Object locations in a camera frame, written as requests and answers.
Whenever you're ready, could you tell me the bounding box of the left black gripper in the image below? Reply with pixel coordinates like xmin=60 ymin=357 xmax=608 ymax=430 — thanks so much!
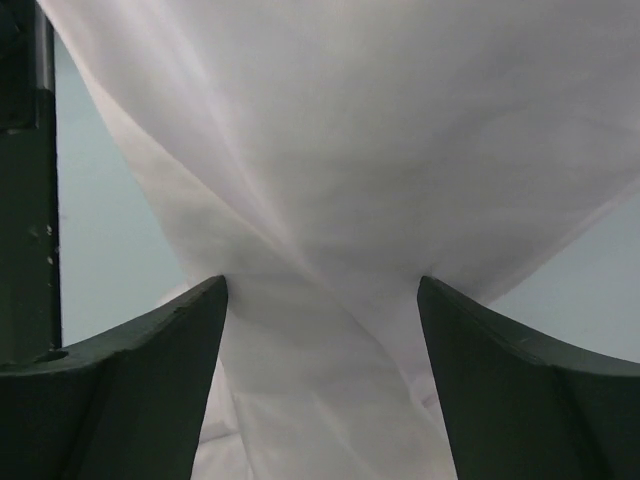
xmin=1 ymin=0 xmax=62 ymax=364

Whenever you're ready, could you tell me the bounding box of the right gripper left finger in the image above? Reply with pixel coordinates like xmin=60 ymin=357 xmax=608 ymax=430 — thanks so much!
xmin=1 ymin=276 xmax=228 ymax=479

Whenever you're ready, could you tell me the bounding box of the white long sleeve shirt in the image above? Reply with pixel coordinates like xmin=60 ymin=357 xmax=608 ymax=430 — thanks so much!
xmin=42 ymin=1 xmax=639 ymax=479

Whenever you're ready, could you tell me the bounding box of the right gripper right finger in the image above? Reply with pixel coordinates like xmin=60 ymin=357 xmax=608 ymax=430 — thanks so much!
xmin=417 ymin=277 xmax=639 ymax=480

